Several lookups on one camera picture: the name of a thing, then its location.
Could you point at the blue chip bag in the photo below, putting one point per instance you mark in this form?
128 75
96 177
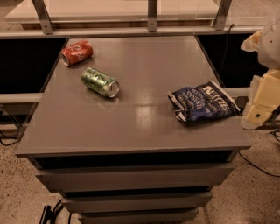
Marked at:
205 102

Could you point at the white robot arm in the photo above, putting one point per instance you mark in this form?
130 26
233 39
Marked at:
268 53

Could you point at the metal railing frame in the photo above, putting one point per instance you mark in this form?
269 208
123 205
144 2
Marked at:
46 19

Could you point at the grey drawer cabinet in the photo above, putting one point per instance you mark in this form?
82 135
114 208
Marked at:
128 159

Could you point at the green soda can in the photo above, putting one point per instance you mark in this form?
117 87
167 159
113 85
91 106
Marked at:
100 82

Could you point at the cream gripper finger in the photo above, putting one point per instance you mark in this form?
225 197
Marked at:
263 100
252 42

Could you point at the black device on floor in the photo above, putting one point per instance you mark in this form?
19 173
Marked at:
50 214

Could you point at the red soda can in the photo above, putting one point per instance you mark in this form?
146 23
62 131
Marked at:
76 53

